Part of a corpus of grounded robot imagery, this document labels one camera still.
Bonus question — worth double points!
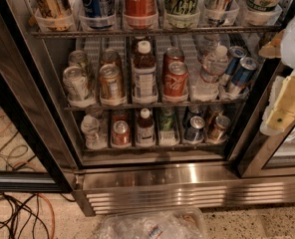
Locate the clear water bottle bottom shelf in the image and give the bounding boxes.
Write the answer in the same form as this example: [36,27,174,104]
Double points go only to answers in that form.
[81,115,108,150]

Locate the clear water bottle shelf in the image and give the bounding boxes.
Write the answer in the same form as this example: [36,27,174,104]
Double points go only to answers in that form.
[81,115,108,150]
[193,45,228,102]

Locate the red Coca-Cola can top shelf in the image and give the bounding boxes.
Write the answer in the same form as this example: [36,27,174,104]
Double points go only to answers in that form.
[125,0,156,29]

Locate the gold can front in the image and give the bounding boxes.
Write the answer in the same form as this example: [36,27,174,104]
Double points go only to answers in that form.
[99,64,124,100]

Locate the clear plastic bin on floor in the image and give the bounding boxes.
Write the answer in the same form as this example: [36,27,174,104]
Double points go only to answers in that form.
[96,207,208,239]

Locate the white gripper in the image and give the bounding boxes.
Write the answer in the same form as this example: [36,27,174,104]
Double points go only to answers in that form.
[257,29,295,137]

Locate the glass fridge door left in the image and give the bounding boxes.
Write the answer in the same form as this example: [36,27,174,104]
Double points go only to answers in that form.
[0,50,72,193]

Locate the gold can back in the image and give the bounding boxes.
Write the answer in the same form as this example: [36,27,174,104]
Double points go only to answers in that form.
[100,49,122,68]

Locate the brown tea bottle shelf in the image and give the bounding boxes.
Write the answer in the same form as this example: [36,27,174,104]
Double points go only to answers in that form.
[137,109,155,146]
[133,41,156,99]

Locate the black and orange floor cables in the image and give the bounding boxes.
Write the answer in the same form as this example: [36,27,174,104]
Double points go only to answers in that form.
[0,192,76,239]

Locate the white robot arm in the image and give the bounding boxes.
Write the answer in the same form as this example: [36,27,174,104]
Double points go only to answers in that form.
[259,16,295,135]

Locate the red Coke can front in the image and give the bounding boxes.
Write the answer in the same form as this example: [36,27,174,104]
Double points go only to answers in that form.
[163,62,188,98]

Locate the gold can bottom right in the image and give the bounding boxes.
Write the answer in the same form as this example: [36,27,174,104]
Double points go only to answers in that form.
[207,116,230,142]

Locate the orange soda can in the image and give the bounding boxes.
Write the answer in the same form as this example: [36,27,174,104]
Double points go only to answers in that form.
[36,0,72,19]

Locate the brown tea bottle bottom shelf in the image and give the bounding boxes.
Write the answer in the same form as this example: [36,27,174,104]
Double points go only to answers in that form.
[137,109,155,146]

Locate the silver can back left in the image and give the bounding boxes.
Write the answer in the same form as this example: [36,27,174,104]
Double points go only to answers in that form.
[68,50,91,73]

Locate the gold can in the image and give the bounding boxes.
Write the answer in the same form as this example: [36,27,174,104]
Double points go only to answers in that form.
[99,64,124,100]
[207,116,230,142]
[100,49,122,68]

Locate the blue Red Bull can back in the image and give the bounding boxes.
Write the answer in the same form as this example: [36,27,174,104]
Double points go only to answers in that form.
[219,46,247,87]

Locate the blue can bottom shelf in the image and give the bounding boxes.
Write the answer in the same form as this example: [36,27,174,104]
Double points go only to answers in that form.
[184,116,205,141]

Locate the clear water bottle middle shelf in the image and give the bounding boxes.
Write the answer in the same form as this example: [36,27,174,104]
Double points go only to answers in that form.
[193,45,228,102]

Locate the clear plastic can tray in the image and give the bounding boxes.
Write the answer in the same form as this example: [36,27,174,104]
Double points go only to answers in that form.
[34,9,77,33]

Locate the silver can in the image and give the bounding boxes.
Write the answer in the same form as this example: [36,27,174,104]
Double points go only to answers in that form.
[68,50,91,73]
[63,66,92,102]

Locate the red can bottom shelf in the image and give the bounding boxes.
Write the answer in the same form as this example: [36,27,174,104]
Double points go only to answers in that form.
[112,120,131,146]

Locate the blue Pepsi can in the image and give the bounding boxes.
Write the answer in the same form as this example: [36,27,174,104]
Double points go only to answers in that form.
[82,0,115,29]

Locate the blue Red Bull can front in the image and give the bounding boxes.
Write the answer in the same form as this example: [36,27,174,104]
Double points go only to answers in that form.
[226,57,257,96]

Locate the brown tea bottle middle shelf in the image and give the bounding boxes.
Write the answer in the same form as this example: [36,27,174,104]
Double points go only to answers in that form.
[133,41,156,99]

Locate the silver can front left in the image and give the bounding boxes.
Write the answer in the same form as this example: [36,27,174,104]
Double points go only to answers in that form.
[63,66,92,102]

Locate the red coke can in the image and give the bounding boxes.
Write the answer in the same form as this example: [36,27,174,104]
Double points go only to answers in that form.
[163,62,188,98]
[163,47,184,71]

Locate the red Coke can back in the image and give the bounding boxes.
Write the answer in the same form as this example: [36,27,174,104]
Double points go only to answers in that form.
[163,47,184,71]

